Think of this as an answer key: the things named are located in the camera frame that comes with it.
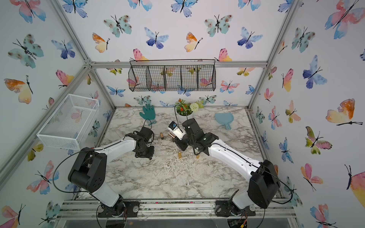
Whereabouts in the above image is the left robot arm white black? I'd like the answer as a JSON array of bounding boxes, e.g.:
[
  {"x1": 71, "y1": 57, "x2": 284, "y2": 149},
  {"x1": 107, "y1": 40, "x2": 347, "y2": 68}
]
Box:
[{"x1": 68, "y1": 127, "x2": 155, "y2": 208}]

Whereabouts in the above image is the white mesh wall basket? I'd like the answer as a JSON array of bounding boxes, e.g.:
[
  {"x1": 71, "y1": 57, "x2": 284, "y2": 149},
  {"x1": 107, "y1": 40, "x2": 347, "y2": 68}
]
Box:
[{"x1": 37, "y1": 94, "x2": 99, "y2": 150}]

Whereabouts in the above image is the potted artificial plant white pot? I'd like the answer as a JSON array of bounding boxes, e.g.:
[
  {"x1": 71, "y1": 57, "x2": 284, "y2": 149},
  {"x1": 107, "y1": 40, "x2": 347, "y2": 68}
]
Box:
[{"x1": 175, "y1": 99, "x2": 204, "y2": 122}]

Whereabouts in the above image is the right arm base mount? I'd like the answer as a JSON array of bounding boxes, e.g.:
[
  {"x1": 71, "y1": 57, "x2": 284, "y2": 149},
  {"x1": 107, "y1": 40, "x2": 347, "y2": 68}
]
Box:
[{"x1": 214, "y1": 199, "x2": 256, "y2": 218}]

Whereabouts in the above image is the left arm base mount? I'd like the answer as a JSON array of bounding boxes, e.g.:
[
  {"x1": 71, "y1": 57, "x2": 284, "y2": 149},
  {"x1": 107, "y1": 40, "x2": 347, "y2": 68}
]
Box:
[{"x1": 97, "y1": 200, "x2": 140, "y2": 219}]

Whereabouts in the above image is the green hand-shaped brush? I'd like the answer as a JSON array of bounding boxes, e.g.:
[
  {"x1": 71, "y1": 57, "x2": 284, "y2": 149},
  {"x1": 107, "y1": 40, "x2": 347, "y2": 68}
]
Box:
[{"x1": 139, "y1": 104, "x2": 156, "y2": 125}]

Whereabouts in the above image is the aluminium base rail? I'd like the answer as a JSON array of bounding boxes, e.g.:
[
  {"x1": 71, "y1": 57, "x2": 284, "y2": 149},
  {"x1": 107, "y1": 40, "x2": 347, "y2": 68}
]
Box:
[{"x1": 57, "y1": 199, "x2": 297, "y2": 220}]

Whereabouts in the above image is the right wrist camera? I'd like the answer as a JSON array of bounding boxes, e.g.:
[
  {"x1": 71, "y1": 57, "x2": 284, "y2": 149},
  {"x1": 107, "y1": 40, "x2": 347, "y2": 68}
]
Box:
[{"x1": 168, "y1": 121, "x2": 184, "y2": 140}]

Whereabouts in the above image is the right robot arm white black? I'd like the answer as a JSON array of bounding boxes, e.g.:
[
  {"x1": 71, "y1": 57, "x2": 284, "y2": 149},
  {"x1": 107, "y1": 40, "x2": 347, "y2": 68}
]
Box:
[{"x1": 168, "y1": 118, "x2": 280, "y2": 211}]

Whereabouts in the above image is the black wire wall basket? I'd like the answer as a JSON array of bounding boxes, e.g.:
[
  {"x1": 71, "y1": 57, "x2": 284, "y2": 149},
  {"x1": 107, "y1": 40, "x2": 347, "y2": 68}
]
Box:
[{"x1": 127, "y1": 59, "x2": 216, "y2": 92}]

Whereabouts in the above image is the light blue dustpan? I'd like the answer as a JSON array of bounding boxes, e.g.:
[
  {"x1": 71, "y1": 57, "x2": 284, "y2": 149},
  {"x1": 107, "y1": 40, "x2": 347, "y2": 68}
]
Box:
[{"x1": 215, "y1": 113, "x2": 234, "y2": 130}]

